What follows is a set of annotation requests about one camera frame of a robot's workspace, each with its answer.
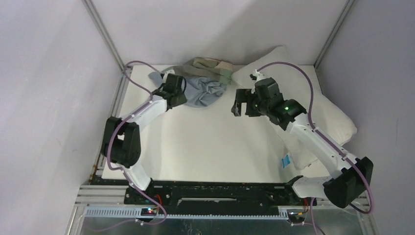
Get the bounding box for grey slotted cable duct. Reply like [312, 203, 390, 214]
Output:
[84, 207, 289, 220]

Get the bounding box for grey-blue pillowcase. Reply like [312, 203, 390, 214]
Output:
[148, 57, 234, 108]

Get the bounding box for right aluminium frame post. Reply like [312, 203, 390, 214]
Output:
[313, 0, 356, 70]

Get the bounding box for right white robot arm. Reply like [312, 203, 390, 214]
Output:
[231, 78, 373, 209]

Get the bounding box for left aluminium frame post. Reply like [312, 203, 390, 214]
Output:
[82, 0, 125, 71]

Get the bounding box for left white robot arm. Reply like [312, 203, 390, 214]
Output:
[101, 73, 187, 204]

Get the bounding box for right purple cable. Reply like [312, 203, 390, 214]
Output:
[256, 61, 374, 235]

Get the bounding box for white pillow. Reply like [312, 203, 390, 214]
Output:
[231, 45, 358, 171]

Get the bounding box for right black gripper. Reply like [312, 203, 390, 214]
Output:
[231, 89, 270, 117]

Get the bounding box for aluminium base frame rails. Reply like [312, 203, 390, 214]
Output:
[65, 66, 380, 235]

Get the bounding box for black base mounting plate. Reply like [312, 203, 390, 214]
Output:
[124, 181, 311, 215]

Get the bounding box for aluminium frame post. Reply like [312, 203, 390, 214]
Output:
[82, 0, 125, 71]
[313, 0, 356, 70]

